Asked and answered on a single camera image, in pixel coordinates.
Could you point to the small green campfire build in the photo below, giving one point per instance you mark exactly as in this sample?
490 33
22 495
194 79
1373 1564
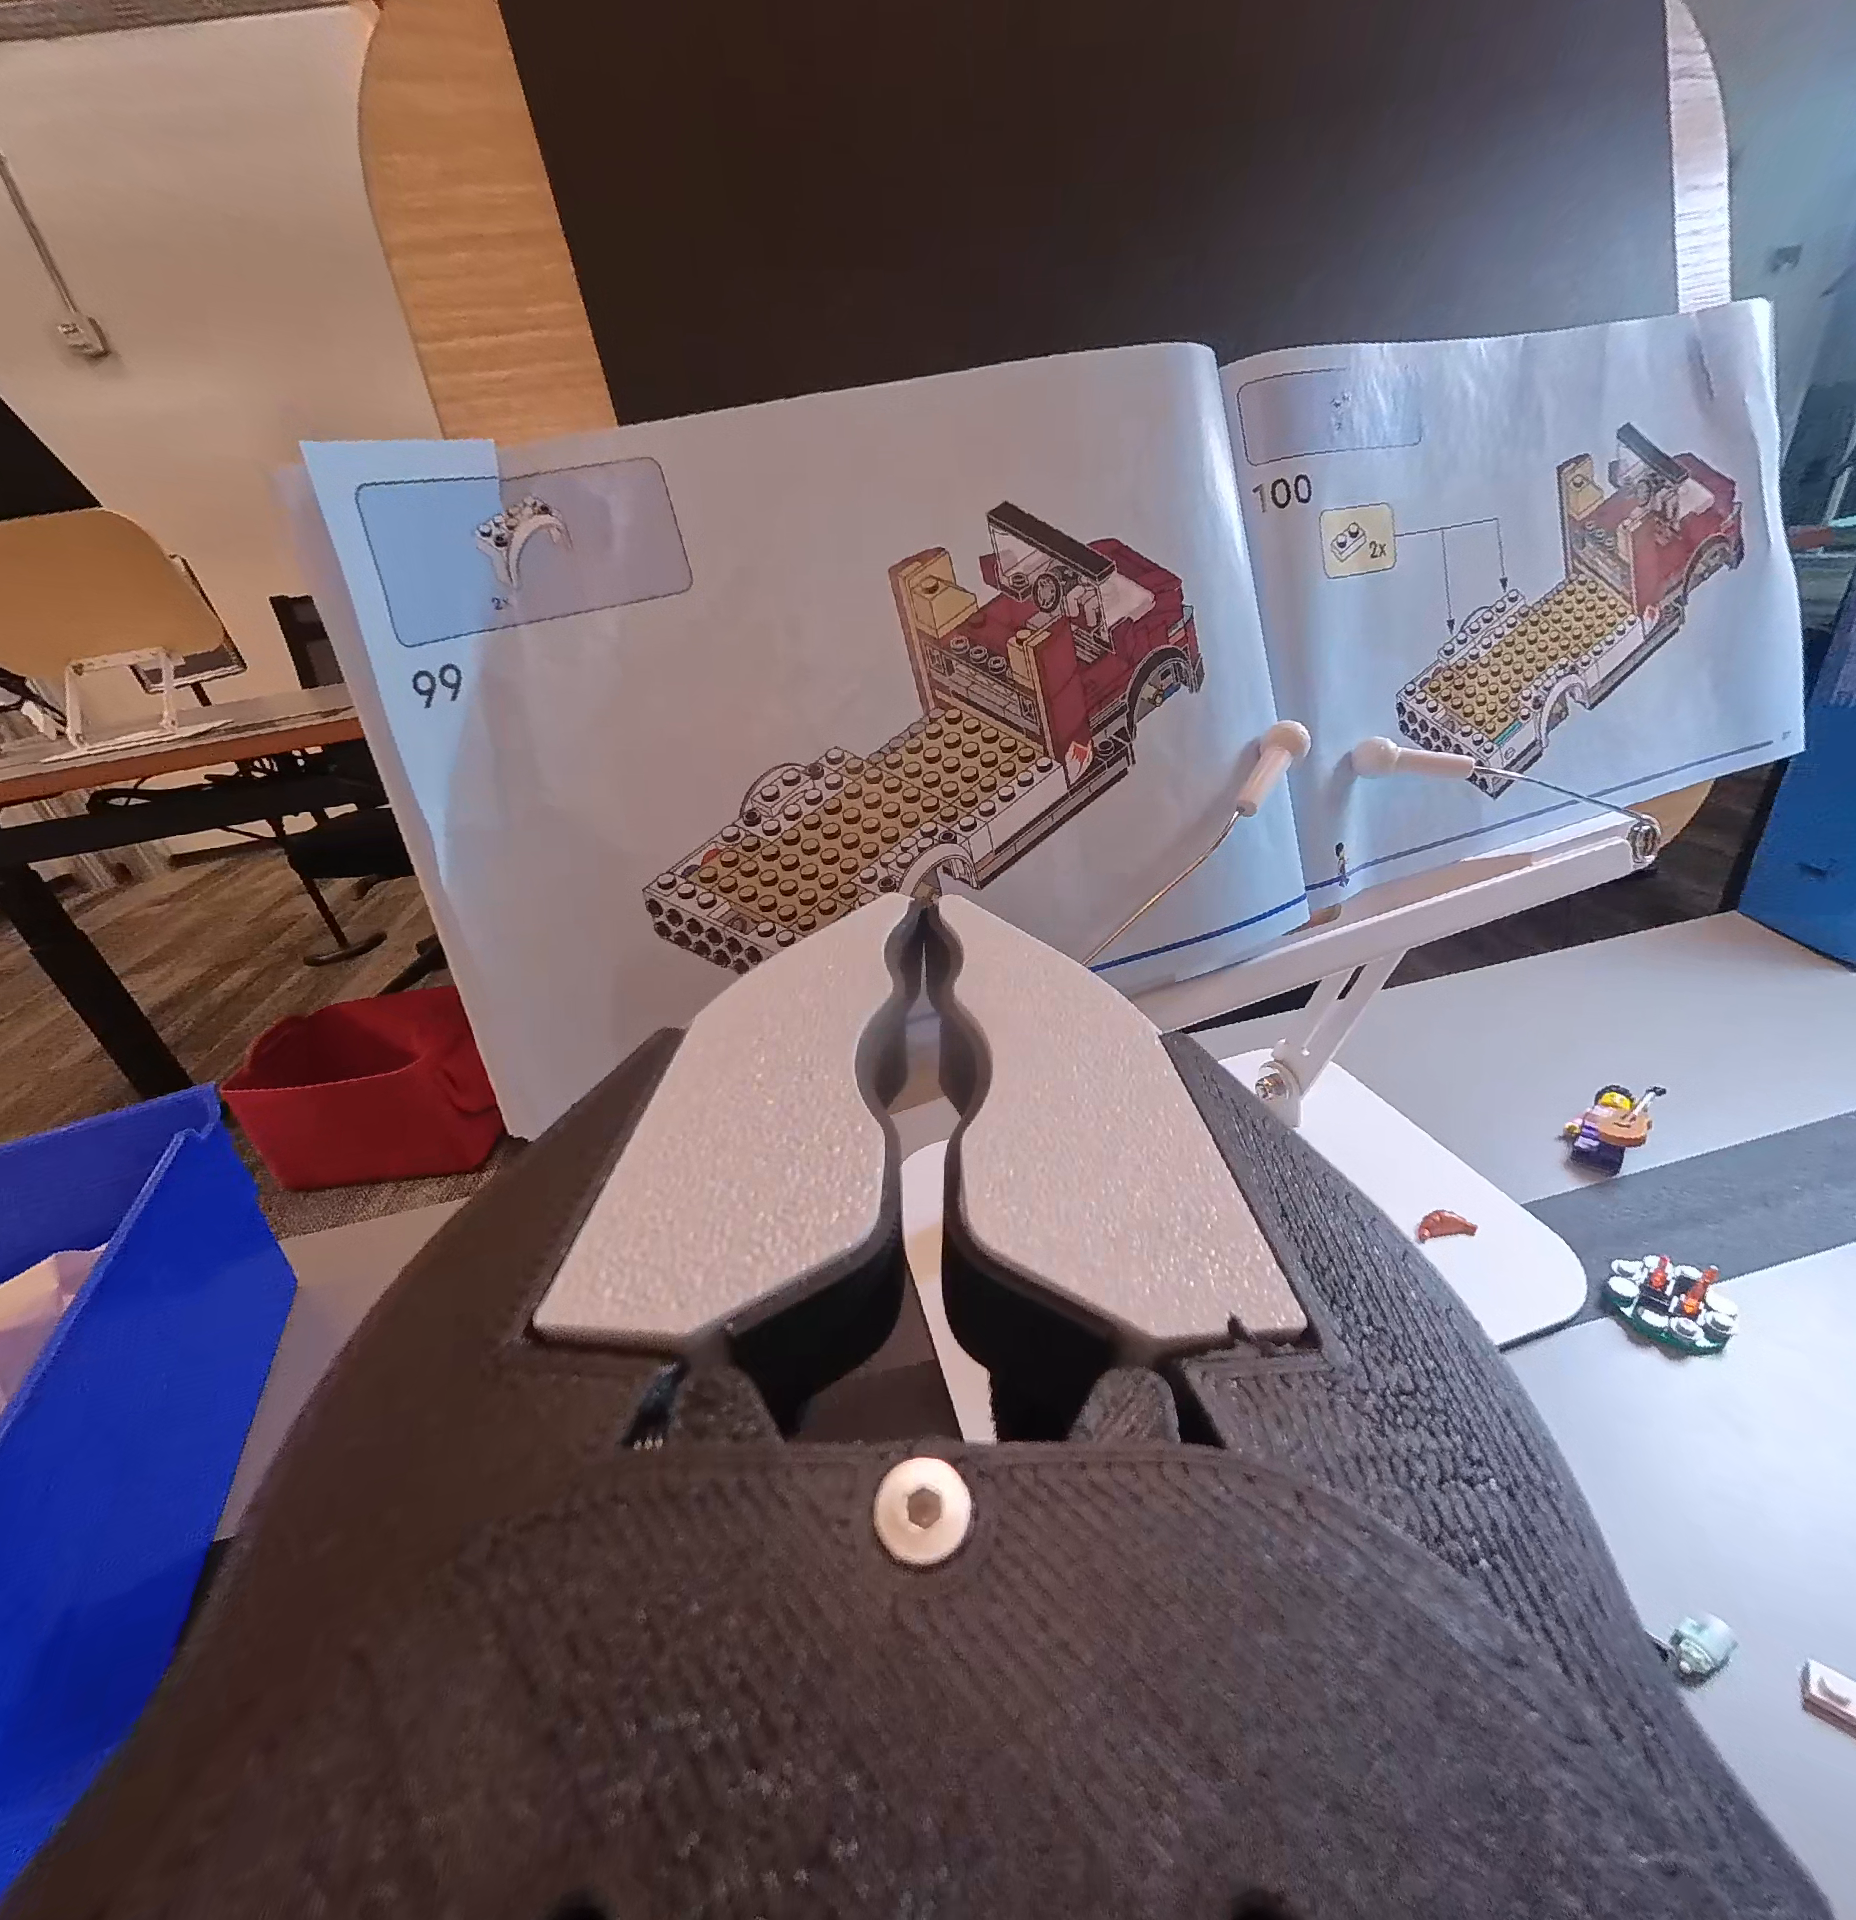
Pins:
1670 1302

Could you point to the red storage bin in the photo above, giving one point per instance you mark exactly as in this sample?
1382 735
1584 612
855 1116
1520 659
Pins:
358 1095

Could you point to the black office chair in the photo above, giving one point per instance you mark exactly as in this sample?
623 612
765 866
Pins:
322 782

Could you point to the small white brick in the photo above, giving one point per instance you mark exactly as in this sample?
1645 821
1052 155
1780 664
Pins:
1846 1704

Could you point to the building instruction booklet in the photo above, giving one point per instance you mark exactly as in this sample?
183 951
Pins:
718 630

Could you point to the blue toy set box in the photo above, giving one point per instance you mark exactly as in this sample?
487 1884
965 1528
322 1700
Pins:
1828 782

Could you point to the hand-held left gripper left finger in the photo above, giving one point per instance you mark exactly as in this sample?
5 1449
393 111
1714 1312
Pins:
733 1170

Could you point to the clear acrylic stand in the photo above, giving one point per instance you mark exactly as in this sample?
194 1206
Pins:
126 690

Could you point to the blue storage bin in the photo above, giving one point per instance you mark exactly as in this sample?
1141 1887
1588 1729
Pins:
118 1352

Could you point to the background table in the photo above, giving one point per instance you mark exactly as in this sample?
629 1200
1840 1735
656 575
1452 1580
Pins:
148 750

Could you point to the brown croissant piece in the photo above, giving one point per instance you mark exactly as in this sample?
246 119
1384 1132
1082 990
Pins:
1449 1226

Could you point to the white booklet stand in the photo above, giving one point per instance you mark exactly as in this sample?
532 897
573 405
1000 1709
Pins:
1468 1290

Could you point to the background divider panel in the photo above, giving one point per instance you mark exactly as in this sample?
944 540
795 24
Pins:
73 585

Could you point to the pale green small piece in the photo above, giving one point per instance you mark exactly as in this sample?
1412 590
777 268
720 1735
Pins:
1704 1646

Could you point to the toy minifigure with guitar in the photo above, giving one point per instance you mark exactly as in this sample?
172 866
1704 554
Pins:
1610 1129

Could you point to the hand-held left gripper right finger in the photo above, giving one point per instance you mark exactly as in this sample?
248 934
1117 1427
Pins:
1108 1170

